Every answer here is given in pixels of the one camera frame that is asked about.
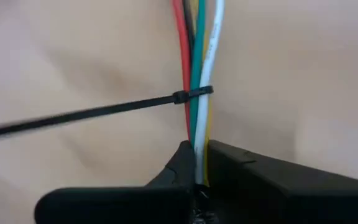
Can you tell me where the coloured wire bundle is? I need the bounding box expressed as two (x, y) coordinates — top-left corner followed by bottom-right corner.
(189, 0), (207, 147)

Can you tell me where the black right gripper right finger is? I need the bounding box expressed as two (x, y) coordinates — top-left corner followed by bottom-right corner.
(206, 139), (358, 224)

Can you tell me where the black zip tie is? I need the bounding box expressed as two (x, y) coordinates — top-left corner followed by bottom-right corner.
(0, 85), (214, 141)

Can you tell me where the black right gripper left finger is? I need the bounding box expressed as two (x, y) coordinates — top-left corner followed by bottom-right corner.
(34, 140), (197, 224)

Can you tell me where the black cable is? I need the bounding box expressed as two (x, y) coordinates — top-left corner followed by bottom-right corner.
(181, 0), (196, 50)

